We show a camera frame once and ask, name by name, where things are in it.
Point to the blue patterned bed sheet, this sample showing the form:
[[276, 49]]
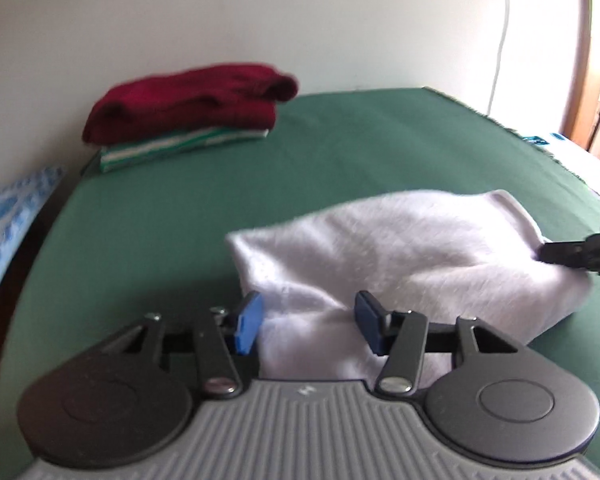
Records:
[[580, 160]]

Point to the wooden door frame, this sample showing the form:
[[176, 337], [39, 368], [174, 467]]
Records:
[[580, 60]]

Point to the folded dark red garment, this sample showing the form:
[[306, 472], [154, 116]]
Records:
[[180, 105]]

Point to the white shirt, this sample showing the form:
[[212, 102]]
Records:
[[405, 250]]

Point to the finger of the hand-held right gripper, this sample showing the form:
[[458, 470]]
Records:
[[565, 254]]

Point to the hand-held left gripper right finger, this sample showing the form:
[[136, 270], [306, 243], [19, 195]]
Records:
[[370, 322]]

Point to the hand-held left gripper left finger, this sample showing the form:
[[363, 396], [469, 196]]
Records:
[[247, 322]]

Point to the folded green white striped garment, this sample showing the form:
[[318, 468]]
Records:
[[145, 152]]

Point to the green bed cover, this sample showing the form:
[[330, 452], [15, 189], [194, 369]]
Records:
[[330, 160]]

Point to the blue patterned pillow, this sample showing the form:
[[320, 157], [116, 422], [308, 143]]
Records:
[[10, 215]]

